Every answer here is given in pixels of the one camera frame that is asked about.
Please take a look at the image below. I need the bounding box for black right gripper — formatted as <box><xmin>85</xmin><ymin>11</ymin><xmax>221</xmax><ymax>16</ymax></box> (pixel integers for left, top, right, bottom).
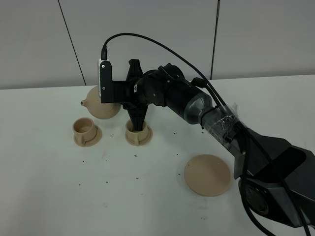
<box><xmin>122</xmin><ymin>59</ymin><xmax>170</xmax><ymax>131</ymax></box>

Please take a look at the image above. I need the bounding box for beige ceramic teapot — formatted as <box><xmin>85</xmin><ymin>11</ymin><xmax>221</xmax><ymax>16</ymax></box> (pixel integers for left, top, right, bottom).
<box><xmin>81</xmin><ymin>86</ymin><xmax>122</xmax><ymax>119</ymax></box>

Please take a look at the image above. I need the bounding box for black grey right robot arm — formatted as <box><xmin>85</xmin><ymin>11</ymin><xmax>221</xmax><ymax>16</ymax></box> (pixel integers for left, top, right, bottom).
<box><xmin>123</xmin><ymin>59</ymin><xmax>315</xmax><ymax>235</ymax></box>

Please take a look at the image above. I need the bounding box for beige round teapot saucer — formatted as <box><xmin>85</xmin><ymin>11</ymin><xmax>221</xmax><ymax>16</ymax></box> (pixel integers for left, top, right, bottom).
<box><xmin>184</xmin><ymin>154</ymin><xmax>231</xmax><ymax>197</ymax></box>

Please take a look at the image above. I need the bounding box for right beige teacup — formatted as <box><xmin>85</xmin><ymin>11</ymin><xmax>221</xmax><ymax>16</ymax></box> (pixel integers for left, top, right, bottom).
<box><xmin>126</xmin><ymin>120</ymin><xmax>148</xmax><ymax>146</ymax></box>

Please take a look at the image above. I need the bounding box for beige teacup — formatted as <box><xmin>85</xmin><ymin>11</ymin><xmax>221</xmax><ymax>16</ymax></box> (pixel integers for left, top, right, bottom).
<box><xmin>72</xmin><ymin>118</ymin><xmax>97</xmax><ymax>147</ymax></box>
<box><xmin>126</xmin><ymin>120</ymin><xmax>148</xmax><ymax>146</ymax></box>

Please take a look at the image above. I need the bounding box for right beige cup saucer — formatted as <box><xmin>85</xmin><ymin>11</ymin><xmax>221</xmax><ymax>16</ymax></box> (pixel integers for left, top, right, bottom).
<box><xmin>140</xmin><ymin>126</ymin><xmax>153</xmax><ymax>146</ymax></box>

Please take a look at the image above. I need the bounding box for beige cup saucer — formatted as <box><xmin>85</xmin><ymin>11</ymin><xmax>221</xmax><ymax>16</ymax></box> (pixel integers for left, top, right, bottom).
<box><xmin>73</xmin><ymin>126</ymin><xmax>102</xmax><ymax>147</ymax></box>
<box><xmin>140</xmin><ymin>126</ymin><xmax>153</xmax><ymax>146</ymax></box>

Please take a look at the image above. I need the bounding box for left beige teacup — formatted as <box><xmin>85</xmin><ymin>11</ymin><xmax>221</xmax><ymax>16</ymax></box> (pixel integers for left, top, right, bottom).
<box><xmin>72</xmin><ymin>118</ymin><xmax>97</xmax><ymax>147</ymax></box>

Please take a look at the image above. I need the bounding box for left beige cup saucer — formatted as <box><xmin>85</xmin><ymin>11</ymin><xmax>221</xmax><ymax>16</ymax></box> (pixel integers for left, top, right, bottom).
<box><xmin>73</xmin><ymin>126</ymin><xmax>102</xmax><ymax>147</ymax></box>

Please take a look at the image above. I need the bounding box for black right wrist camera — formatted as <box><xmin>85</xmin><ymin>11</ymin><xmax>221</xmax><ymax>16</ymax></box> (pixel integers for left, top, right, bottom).
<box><xmin>97</xmin><ymin>59</ymin><xmax>127</xmax><ymax>103</ymax></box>

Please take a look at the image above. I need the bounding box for black camera cable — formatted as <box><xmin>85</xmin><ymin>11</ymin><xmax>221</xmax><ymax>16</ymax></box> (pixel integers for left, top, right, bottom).
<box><xmin>101</xmin><ymin>32</ymin><xmax>315</xmax><ymax>236</ymax></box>

